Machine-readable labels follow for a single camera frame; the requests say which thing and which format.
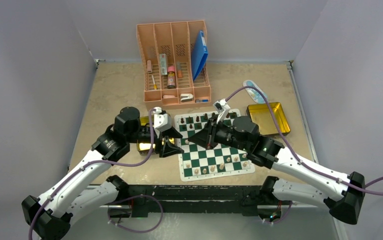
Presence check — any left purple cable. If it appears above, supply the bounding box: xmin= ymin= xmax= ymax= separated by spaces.
xmin=28 ymin=108 xmax=156 ymax=240

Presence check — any white stapler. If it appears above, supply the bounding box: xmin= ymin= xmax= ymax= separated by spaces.
xmin=180 ymin=93 xmax=194 ymax=103

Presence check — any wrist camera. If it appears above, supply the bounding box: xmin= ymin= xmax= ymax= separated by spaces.
xmin=213 ymin=98 xmax=231 ymax=124
xmin=152 ymin=107 xmax=172 ymax=138

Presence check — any purple cable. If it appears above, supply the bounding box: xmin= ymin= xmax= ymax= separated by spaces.
xmin=224 ymin=86 xmax=383 ymax=197
xmin=28 ymin=108 xmax=156 ymax=240

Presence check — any gold tin tray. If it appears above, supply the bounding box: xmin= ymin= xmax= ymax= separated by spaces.
xmin=246 ymin=102 xmax=291 ymax=137
xmin=136 ymin=116 xmax=165 ymax=155

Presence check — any left gold tin tray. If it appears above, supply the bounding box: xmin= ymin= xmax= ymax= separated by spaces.
xmin=136 ymin=116 xmax=165 ymax=155

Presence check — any blue folder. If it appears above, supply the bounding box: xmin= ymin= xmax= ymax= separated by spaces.
xmin=190 ymin=30 xmax=209 ymax=82

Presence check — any blue white packaged item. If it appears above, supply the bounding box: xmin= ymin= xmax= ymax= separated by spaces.
xmin=242 ymin=79 xmax=268 ymax=104

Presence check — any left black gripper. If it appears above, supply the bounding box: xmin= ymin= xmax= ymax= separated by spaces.
xmin=127 ymin=124 xmax=184 ymax=156

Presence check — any brown bottle pink cap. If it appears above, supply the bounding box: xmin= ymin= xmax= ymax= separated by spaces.
xmin=167 ymin=65 xmax=176 ymax=89

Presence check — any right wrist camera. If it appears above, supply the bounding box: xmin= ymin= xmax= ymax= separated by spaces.
xmin=213 ymin=98 xmax=231 ymax=124

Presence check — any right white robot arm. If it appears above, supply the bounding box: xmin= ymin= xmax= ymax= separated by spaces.
xmin=187 ymin=116 xmax=365 ymax=225

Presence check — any right gold tin tray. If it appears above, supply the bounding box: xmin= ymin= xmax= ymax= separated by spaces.
xmin=246 ymin=102 xmax=291 ymax=137

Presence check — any pink desk organizer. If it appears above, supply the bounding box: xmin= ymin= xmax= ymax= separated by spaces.
xmin=136 ymin=20 xmax=212 ymax=109

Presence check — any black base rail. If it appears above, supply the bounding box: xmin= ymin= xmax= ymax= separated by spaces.
xmin=111 ymin=185 xmax=289 ymax=222

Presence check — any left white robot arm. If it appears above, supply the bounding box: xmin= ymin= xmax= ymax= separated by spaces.
xmin=21 ymin=106 xmax=183 ymax=240

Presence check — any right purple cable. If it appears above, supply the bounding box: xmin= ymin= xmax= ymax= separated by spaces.
xmin=224 ymin=86 xmax=383 ymax=197

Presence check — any green white chess board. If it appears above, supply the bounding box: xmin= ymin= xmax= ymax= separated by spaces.
xmin=174 ymin=111 xmax=255 ymax=182

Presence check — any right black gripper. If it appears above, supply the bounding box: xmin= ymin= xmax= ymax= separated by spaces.
xmin=189 ymin=116 xmax=250 ymax=152

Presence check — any white green box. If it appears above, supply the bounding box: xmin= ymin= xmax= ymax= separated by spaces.
xmin=159 ymin=53 xmax=168 ymax=76

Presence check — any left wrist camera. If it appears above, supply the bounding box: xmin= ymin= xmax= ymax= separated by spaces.
xmin=152 ymin=107 xmax=172 ymax=138

